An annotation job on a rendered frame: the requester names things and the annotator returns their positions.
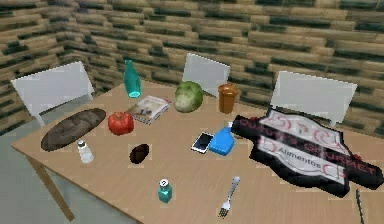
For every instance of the black thin knife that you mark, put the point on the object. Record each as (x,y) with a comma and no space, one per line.
(360,206)

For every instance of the teal glass bottle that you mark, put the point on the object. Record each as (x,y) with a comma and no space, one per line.
(132,81)

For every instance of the silver fork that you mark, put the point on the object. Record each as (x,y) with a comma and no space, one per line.
(229,196)

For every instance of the teal pepper shaker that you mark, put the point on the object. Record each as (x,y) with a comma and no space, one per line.
(164,191)

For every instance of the dark brown potato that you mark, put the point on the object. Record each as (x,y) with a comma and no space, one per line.
(139,153)

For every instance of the black white printed bag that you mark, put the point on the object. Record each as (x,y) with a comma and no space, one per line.
(306,150)

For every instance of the blue spray bottle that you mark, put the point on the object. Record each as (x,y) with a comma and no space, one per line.
(221,141)

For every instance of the white chair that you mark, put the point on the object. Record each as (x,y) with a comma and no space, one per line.
(53,87)
(206,71)
(311,95)

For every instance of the light wooden table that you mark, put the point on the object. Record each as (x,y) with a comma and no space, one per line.
(186,173)

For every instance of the white smartphone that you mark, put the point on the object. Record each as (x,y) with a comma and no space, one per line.
(202,142)

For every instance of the green lettuce head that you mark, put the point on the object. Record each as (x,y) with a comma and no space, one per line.
(188,96)

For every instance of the red tomato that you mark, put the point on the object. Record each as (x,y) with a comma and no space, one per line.
(120,123)

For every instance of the brown lidded cup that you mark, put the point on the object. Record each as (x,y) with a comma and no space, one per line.
(227,98)

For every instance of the white printed book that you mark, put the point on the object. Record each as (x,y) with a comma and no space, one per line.
(150,108)

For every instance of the dark brown bread loaf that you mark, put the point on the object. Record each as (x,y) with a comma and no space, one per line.
(71,128)

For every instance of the clear white salt shaker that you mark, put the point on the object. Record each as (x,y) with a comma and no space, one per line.
(85,152)

